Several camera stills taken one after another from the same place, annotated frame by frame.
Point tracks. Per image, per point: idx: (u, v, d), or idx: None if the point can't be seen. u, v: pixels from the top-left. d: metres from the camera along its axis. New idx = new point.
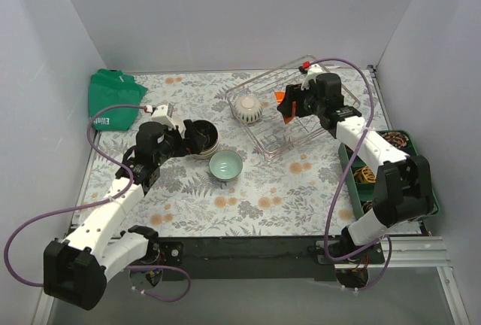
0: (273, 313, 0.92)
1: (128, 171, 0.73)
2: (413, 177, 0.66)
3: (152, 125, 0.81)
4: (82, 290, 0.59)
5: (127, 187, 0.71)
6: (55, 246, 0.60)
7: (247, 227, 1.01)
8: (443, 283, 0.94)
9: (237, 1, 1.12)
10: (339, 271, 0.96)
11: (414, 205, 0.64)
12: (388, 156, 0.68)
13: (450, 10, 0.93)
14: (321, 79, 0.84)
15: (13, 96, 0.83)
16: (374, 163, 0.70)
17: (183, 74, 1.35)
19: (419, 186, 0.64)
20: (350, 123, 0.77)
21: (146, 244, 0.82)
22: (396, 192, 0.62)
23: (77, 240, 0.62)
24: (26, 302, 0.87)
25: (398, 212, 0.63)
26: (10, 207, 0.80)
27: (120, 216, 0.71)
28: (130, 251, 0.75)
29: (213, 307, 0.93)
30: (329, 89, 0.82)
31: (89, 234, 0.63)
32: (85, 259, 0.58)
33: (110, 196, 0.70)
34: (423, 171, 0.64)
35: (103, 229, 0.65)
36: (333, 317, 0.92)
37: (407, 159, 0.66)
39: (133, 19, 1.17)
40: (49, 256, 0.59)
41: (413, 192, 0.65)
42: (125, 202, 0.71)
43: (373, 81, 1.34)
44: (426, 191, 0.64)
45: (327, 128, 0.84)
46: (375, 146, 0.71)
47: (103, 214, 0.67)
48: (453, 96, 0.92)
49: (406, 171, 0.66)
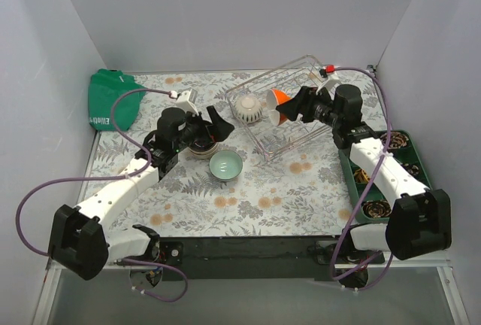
0: (273, 312, 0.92)
1: (147, 153, 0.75)
2: (431, 211, 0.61)
3: (174, 112, 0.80)
4: (84, 259, 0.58)
5: (143, 168, 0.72)
6: (67, 210, 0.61)
7: (247, 227, 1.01)
8: (443, 283, 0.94)
9: (237, 2, 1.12)
10: (339, 271, 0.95)
11: (429, 240, 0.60)
12: (406, 188, 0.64)
13: (450, 10, 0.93)
14: (340, 94, 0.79)
15: (13, 96, 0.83)
16: (391, 193, 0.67)
17: (183, 74, 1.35)
19: (437, 220, 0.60)
20: (366, 145, 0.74)
21: (146, 241, 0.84)
22: (412, 226, 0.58)
23: (87, 208, 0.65)
24: (26, 302, 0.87)
25: (414, 246, 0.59)
26: (10, 207, 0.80)
27: (132, 194, 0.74)
28: (131, 243, 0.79)
29: (214, 307, 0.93)
30: (349, 108, 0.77)
31: (100, 205, 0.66)
32: (92, 228, 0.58)
33: (126, 174, 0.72)
34: (443, 208, 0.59)
35: (113, 203, 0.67)
36: (333, 317, 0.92)
37: (426, 193, 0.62)
39: (133, 19, 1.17)
40: (58, 219, 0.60)
41: (431, 226, 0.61)
42: (140, 182, 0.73)
43: (373, 81, 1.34)
44: (445, 226, 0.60)
45: (340, 147, 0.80)
46: (391, 174, 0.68)
47: (116, 188, 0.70)
48: (453, 96, 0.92)
49: (424, 205, 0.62)
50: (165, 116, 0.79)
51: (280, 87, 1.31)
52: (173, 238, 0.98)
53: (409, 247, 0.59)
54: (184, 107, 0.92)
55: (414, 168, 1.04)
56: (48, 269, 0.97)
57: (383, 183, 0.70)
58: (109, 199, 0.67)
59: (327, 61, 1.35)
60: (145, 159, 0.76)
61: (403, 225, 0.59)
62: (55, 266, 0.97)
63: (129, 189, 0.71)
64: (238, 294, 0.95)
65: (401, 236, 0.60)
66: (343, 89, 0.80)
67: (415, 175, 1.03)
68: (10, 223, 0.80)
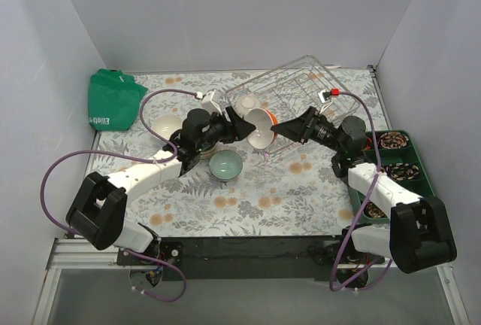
0: (273, 313, 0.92)
1: (173, 147, 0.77)
2: (430, 220, 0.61)
3: (203, 113, 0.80)
4: (104, 223, 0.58)
5: (170, 158, 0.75)
6: (96, 176, 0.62)
7: (247, 227, 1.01)
8: (443, 283, 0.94)
9: (237, 2, 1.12)
10: (339, 271, 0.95)
11: (434, 250, 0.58)
12: (402, 197, 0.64)
13: (450, 11, 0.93)
14: (346, 129, 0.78)
15: (13, 96, 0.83)
16: (388, 208, 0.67)
17: (183, 74, 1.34)
19: (437, 228, 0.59)
20: (360, 168, 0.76)
21: (147, 240, 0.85)
22: (412, 234, 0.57)
23: (115, 178, 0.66)
24: (26, 302, 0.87)
25: (418, 257, 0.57)
26: (9, 207, 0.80)
27: (154, 180, 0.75)
28: (137, 236, 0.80)
29: (214, 307, 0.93)
30: (352, 144, 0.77)
31: (127, 179, 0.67)
32: (117, 197, 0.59)
33: (154, 159, 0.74)
34: (440, 213, 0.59)
35: (140, 180, 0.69)
36: (333, 317, 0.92)
37: (421, 201, 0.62)
39: (133, 19, 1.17)
40: (87, 182, 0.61)
41: (432, 236, 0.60)
42: (164, 171, 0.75)
43: (373, 81, 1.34)
44: (446, 235, 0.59)
45: (336, 173, 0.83)
46: (387, 188, 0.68)
47: (144, 168, 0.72)
48: (453, 97, 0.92)
49: (422, 215, 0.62)
50: (192, 116, 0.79)
51: (280, 87, 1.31)
52: (173, 238, 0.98)
53: (412, 259, 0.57)
54: (207, 106, 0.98)
55: (414, 168, 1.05)
56: (48, 269, 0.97)
57: (379, 198, 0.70)
58: (136, 176, 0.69)
59: (327, 61, 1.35)
60: (171, 151, 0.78)
61: (403, 232, 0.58)
62: (55, 266, 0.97)
63: (155, 172, 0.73)
64: (238, 294, 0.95)
65: (404, 246, 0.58)
66: (347, 121, 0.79)
67: (415, 175, 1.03)
68: (10, 223, 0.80)
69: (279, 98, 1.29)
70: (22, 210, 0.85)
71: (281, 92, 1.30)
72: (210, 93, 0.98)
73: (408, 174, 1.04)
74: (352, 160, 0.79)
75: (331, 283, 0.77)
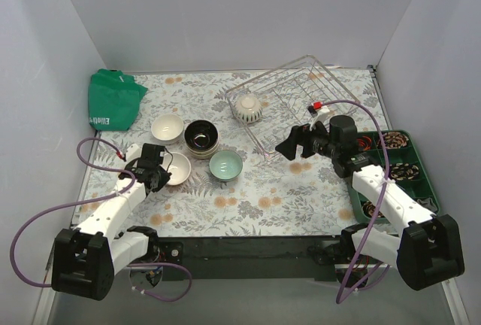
0: (272, 313, 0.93)
1: (130, 172, 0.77)
2: (440, 237, 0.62)
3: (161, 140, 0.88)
4: (94, 274, 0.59)
5: (131, 183, 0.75)
6: (68, 233, 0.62)
7: (247, 227, 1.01)
8: (444, 283, 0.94)
9: (237, 1, 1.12)
10: (340, 271, 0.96)
11: (443, 267, 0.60)
12: (414, 215, 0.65)
13: (450, 10, 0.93)
14: (334, 125, 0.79)
15: (13, 95, 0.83)
16: (397, 222, 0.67)
17: (183, 74, 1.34)
19: (448, 246, 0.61)
20: (367, 173, 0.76)
21: (146, 241, 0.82)
22: (425, 255, 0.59)
23: (88, 226, 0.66)
24: (26, 302, 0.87)
25: (428, 274, 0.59)
26: (10, 206, 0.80)
27: (125, 211, 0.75)
28: (134, 247, 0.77)
29: (215, 308, 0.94)
30: (344, 138, 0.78)
31: (99, 223, 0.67)
32: (98, 244, 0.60)
33: (117, 191, 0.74)
34: (452, 235, 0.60)
35: (112, 219, 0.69)
36: (333, 317, 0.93)
37: (434, 220, 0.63)
39: (133, 19, 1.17)
40: (60, 242, 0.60)
41: (442, 253, 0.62)
42: (131, 198, 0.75)
43: (374, 81, 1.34)
44: (456, 252, 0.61)
45: (341, 175, 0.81)
46: (397, 202, 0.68)
47: (112, 205, 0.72)
48: (453, 96, 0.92)
49: (432, 231, 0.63)
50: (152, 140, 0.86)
51: (281, 87, 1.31)
52: (173, 238, 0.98)
53: (422, 277, 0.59)
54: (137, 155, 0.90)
55: (414, 168, 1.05)
56: (48, 269, 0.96)
57: (389, 210, 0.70)
58: (107, 215, 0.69)
59: (327, 61, 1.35)
60: (129, 177, 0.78)
61: (415, 254, 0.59)
62: None
63: (122, 205, 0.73)
64: (239, 294, 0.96)
65: (416, 265, 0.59)
66: (335, 118, 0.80)
67: (415, 175, 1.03)
68: (10, 222, 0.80)
69: (279, 98, 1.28)
70: (22, 210, 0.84)
71: (282, 92, 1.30)
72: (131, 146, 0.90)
73: (408, 174, 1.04)
74: (355, 160, 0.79)
75: (339, 296, 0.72)
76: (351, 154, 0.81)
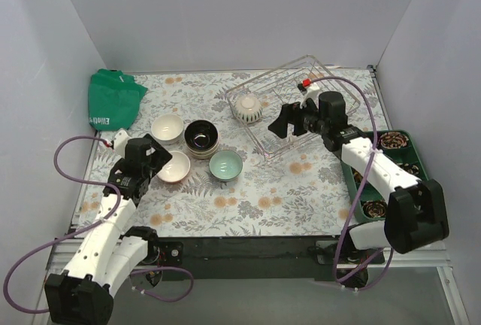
0: (273, 313, 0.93)
1: (114, 188, 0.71)
2: (426, 201, 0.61)
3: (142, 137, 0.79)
4: (92, 315, 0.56)
5: (117, 205, 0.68)
6: (55, 277, 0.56)
7: (247, 227, 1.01)
8: (443, 283, 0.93)
9: (237, 2, 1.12)
10: (339, 271, 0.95)
11: (430, 232, 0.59)
12: (401, 181, 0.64)
13: (450, 11, 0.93)
14: (323, 98, 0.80)
15: (13, 95, 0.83)
16: (385, 190, 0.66)
17: (183, 74, 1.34)
19: (434, 209, 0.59)
20: (356, 144, 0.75)
21: (146, 244, 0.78)
22: (410, 218, 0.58)
23: (75, 268, 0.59)
24: (25, 304, 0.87)
25: (415, 238, 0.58)
26: (9, 206, 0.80)
27: (116, 236, 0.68)
28: (131, 259, 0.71)
29: (215, 307, 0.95)
30: (333, 111, 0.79)
31: (87, 261, 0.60)
32: (88, 288, 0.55)
33: (102, 217, 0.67)
34: (437, 197, 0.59)
35: (101, 253, 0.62)
36: (333, 316, 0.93)
37: (418, 184, 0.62)
39: (132, 19, 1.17)
40: (49, 290, 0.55)
41: (428, 217, 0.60)
42: (118, 221, 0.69)
43: (373, 81, 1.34)
44: (442, 216, 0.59)
45: (332, 150, 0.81)
46: (383, 169, 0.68)
47: (98, 236, 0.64)
48: (453, 96, 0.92)
49: (418, 196, 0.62)
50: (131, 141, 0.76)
51: (281, 87, 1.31)
52: (173, 238, 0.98)
53: (408, 241, 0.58)
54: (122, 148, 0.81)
55: (414, 168, 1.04)
56: (48, 269, 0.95)
57: (376, 179, 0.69)
58: (95, 251, 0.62)
59: (327, 61, 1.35)
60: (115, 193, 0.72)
61: (400, 217, 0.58)
62: (55, 267, 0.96)
63: (110, 233, 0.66)
64: (239, 294, 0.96)
65: (402, 229, 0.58)
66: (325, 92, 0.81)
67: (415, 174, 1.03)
68: (10, 222, 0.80)
69: (279, 98, 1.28)
70: (22, 209, 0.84)
71: (281, 92, 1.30)
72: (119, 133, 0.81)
73: None
74: (344, 133, 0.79)
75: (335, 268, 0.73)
76: (341, 129, 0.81)
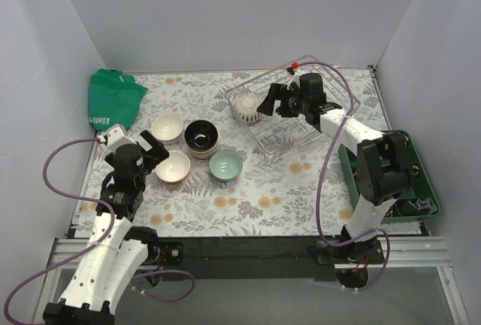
0: (273, 313, 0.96)
1: (107, 208, 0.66)
2: (392, 154, 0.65)
3: (132, 146, 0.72)
4: None
5: (110, 227, 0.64)
6: (52, 305, 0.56)
7: (247, 227, 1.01)
8: (443, 283, 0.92)
9: (237, 2, 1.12)
10: (339, 271, 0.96)
11: (396, 180, 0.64)
12: (367, 135, 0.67)
13: (450, 10, 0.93)
14: (304, 77, 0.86)
15: (13, 95, 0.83)
16: (355, 146, 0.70)
17: (183, 74, 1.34)
19: (397, 160, 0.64)
20: (332, 114, 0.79)
21: (146, 248, 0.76)
22: (376, 166, 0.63)
23: (72, 296, 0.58)
24: (26, 304, 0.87)
25: (382, 185, 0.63)
26: (10, 206, 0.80)
27: (113, 255, 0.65)
28: (131, 268, 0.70)
29: (216, 307, 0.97)
30: (312, 89, 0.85)
31: (83, 289, 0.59)
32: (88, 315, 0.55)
33: (95, 241, 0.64)
34: (400, 146, 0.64)
35: (97, 279, 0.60)
36: (333, 317, 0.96)
37: (385, 138, 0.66)
39: (132, 19, 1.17)
40: (47, 318, 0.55)
41: (394, 168, 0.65)
42: (113, 241, 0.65)
43: (373, 81, 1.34)
44: (406, 165, 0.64)
45: (312, 124, 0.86)
46: (354, 129, 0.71)
47: (93, 260, 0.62)
48: (453, 96, 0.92)
49: (385, 150, 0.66)
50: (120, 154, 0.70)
51: None
52: (173, 238, 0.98)
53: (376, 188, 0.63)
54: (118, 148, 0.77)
55: (414, 168, 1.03)
56: (48, 269, 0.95)
57: (347, 138, 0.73)
58: (90, 277, 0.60)
59: (327, 61, 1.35)
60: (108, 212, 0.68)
61: (368, 167, 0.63)
62: (55, 266, 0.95)
63: (106, 256, 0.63)
64: (239, 293, 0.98)
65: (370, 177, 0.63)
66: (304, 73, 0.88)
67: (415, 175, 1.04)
68: (10, 223, 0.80)
69: None
70: (22, 210, 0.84)
71: None
72: (114, 130, 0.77)
73: None
74: (323, 107, 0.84)
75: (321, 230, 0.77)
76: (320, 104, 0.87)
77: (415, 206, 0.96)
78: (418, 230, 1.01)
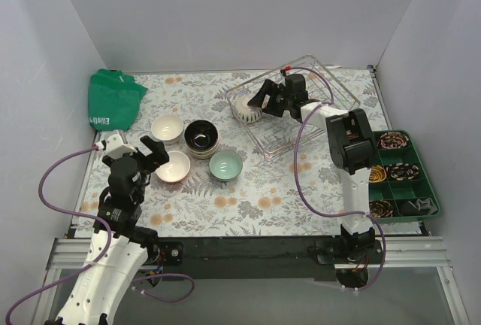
0: (273, 314, 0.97)
1: (104, 224, 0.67)
2: (357, 127, 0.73)
3: (128, 162, 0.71)
4: None
5: (107, 246, 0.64)
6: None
7: (247, 227, 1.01)
8: (443, 283, 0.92)
9: (237, 1, 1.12)
10: (339, 271, 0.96)
11: (361, 146, 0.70)
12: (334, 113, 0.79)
13: (450, 10, 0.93)
14: (288, 77, 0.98)
15: (13, 95, 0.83)
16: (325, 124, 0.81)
17: (183, 74, 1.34)
19: (361, 130, 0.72)
20: (310, 105, 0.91)
21: (145, 250, 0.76)
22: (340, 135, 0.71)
23: (68, 315, 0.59)
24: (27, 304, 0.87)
25: (349, 151, 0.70)
26: (9, 206, 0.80)
27: (110, 271, 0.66)
28: (128, 275, 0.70)
29: (215, 307, 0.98)
30: (294, 87, 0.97)
31: (80, 308, 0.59)
32: None
33: (92, 260, 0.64)
34: (362, 118, 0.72)
35: (92, 299, 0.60)
36: (333, 317, 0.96)
37: (350, 114, 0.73)
39: (132, 19, 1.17)
40: None
41: (359, 138, 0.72)
42: (110, 260, 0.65)
43: (373, 81, 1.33)
44: (368, 135, 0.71)
45: (295, 117, 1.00)
46: (326, 111, 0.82)
47: (89, 280, 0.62)
48: (453, 95, 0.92)
49: (351, 125, 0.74)
50: (116, 170, 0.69)
51: None
52: (173, 238, 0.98)
53: (343, 153, 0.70)
54: (115, 154, 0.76)
55: (414, 168, 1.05)
56: (48, 269, 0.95)
57: (321, 119, 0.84)
58: (86, 297, 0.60)
59: (327, 61, 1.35)
60: (105, 229, 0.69)
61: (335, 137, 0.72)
62: (55, 266, 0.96)
63: (102, 274, 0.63)
64: (239, 293, 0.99)
65: (338, 145, 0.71)
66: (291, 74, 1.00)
67: (415, 175, 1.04)
68: (10, 223, 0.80)
69: None
70: (22, 210, 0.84)
71: None
72: (114, 137, 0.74)
73: (408, 174, 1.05)
74: (304, 101, 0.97)
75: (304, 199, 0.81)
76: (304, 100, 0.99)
77: (415, 206, 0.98)
78: (418, 230, 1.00)
